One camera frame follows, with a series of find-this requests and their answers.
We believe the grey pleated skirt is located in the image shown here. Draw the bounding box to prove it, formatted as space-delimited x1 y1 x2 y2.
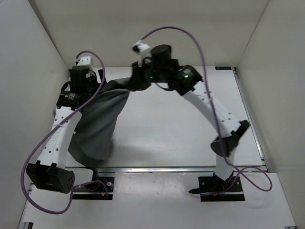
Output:
68 77 130 167

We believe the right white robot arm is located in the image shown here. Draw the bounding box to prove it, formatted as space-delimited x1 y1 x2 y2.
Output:
127 41 250 191

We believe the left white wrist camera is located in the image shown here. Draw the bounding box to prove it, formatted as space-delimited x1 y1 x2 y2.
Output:
76 56 92 69

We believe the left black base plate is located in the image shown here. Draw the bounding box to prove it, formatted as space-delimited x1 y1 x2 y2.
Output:
72 169 115 200

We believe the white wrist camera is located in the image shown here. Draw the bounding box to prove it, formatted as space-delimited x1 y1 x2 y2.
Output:
76 56 92 69
132 40 151 67

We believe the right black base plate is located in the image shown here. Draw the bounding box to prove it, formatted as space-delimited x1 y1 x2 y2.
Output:
188 173 245 202

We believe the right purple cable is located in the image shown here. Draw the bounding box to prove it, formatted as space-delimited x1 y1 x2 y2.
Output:
140 26 273 192

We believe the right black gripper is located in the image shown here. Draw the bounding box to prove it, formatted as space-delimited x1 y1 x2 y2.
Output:
128 60 168 92

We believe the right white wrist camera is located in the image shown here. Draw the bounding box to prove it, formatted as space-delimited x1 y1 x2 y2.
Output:
132 40 151 67

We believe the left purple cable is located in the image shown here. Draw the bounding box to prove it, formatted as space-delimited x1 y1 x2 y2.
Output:
20 50 106 214

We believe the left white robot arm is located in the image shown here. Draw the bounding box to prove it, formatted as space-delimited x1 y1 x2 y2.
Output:
26 65 99 194

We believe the purple cable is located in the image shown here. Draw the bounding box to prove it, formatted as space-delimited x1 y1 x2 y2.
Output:
140 26 273 192
20 50 106 214

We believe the right corner label sticker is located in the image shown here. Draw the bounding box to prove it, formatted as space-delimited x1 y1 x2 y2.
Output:
215 66 232 71

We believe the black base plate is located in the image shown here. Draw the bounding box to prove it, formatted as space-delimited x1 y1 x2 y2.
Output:
72 169 115 200
188 173 245 202

